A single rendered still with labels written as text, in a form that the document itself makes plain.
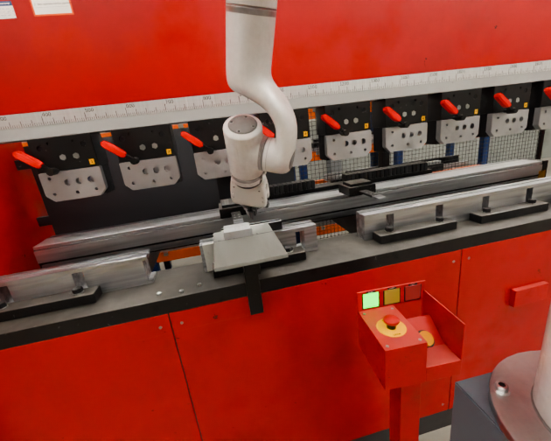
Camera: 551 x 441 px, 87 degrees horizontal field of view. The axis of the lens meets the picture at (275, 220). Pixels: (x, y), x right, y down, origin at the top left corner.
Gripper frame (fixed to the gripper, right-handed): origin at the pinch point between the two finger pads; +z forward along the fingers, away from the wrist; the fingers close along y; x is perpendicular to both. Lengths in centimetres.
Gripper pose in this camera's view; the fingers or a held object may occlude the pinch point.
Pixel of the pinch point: (251, 211)
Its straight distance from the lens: 87.8
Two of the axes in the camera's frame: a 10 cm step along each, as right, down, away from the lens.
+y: -9.8, -1.8, 1.1
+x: -2.1, 8.2, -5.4
